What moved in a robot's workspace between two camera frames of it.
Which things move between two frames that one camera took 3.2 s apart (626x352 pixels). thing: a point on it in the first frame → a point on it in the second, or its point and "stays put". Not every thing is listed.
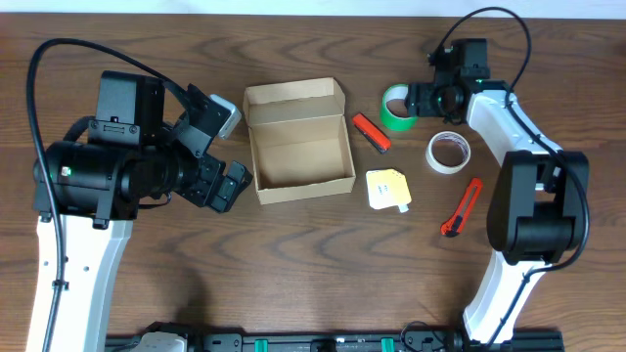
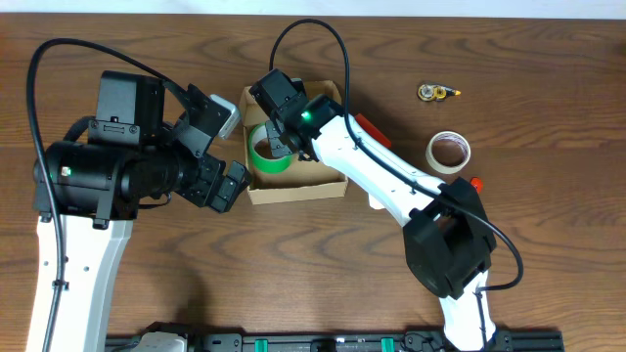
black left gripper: [210, 177] stays put
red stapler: [380, 141] stays put
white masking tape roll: [444, 168] stays put
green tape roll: [391, 120] → [272, 165]
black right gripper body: [414, 99] → [278, 129]
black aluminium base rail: [519, 342] stays put
